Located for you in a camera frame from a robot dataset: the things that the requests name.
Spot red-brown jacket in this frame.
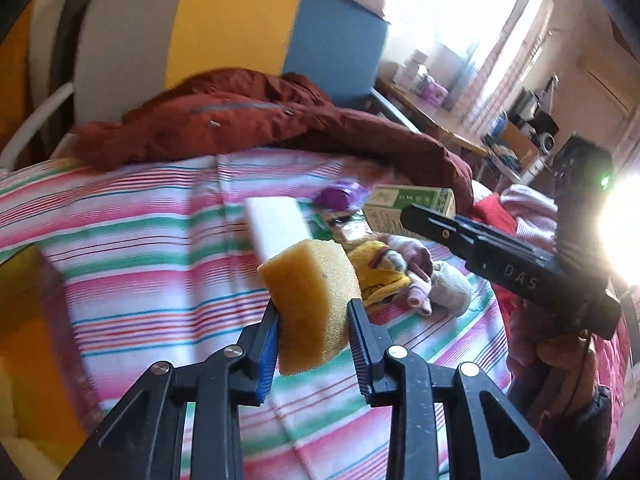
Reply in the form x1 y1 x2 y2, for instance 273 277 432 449
72 70 474 212

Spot white rectangular bar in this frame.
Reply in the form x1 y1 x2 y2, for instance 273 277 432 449
244 196 312 263

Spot person's right hand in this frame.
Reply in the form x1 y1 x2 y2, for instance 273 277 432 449
536 332 609 413

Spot rounded yellow sponge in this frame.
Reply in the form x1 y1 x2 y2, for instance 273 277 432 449
256 239 362 377

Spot pink knitted cloth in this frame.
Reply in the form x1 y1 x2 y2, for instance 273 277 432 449
500 185 559 252

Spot items on side desk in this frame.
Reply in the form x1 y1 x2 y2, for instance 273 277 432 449
392 50 431 88

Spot golden rectangular tin box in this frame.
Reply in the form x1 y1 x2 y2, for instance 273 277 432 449
0 245 104 467

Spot wooden wardrobe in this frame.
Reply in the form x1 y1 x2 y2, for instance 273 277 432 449
0 5 37 172

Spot purple packet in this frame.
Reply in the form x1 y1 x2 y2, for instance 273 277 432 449
314 180 367 209

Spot person's right forearm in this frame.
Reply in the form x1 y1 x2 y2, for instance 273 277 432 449
530 385 617 480

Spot green and cream box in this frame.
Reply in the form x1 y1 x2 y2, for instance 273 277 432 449
362 184 457 237

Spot grey yellow blue padded chair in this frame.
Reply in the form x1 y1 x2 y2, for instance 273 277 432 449
0 0 391 171

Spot pink striped curtain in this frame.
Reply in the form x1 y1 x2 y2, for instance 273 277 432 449
460 0 557 127

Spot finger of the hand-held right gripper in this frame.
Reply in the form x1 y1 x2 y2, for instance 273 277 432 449
400 203 534 257

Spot wooden desk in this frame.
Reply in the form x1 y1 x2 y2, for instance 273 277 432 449
375 77 492 162

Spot black radio speaker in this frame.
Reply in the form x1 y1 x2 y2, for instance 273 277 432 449
525 110 561 153

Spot striped bed blanket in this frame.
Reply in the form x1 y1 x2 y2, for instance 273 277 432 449
0 147 512 480

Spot yellow printed sock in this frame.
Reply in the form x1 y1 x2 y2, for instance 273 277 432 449
347 240 409 309

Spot red cloth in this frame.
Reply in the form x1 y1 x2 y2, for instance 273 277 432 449
472 182 519 237

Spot purple tissue box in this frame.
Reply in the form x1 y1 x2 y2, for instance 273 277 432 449
420 80 449 104

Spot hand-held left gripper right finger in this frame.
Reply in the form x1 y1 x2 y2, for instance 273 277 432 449
346 298 571 480

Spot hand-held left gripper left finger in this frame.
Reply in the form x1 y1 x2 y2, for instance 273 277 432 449
57 299 281 480

